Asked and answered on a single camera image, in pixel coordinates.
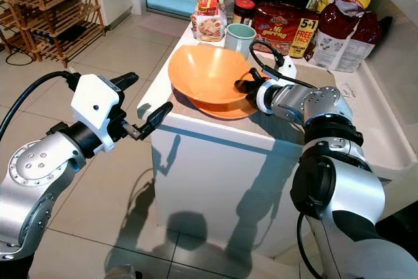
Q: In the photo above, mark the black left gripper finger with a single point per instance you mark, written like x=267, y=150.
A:
x=155, y=119
x=125, y=80

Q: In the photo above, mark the orange plastic bowl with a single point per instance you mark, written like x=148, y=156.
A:
x=206, y=80

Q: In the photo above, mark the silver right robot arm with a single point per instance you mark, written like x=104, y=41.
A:
x=339, y=181

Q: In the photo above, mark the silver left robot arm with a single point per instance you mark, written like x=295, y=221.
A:
x=39, y=174

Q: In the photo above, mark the mint green mug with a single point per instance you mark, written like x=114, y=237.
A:
x=240, y=37

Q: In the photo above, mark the pink door mat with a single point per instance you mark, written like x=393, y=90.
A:
x=160, y=25

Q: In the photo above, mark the red instant noodle multipack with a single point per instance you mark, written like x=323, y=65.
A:
x=284, y=25

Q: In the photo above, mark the clear bag with red label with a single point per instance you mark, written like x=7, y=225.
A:
x=209, y=17

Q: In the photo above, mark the red-lidded glass jar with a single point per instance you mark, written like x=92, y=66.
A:
x=243, y=11

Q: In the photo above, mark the white kitchen counter cabinet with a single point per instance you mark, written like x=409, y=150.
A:
x=228, y=174

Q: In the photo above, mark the wooden slatted shelf rack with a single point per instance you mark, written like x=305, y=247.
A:
x=55, y=11

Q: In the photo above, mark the red and white food bag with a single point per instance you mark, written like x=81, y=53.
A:
x=346, y=37

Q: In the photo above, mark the grey robot foot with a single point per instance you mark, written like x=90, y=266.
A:
x=121, y=272

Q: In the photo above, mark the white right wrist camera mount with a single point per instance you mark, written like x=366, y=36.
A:
x=265, y=96

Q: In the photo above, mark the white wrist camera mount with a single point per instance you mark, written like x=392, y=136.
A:
x=95, y=102
x=265, y=96

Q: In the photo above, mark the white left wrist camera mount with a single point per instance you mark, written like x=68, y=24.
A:
x=95, y=102

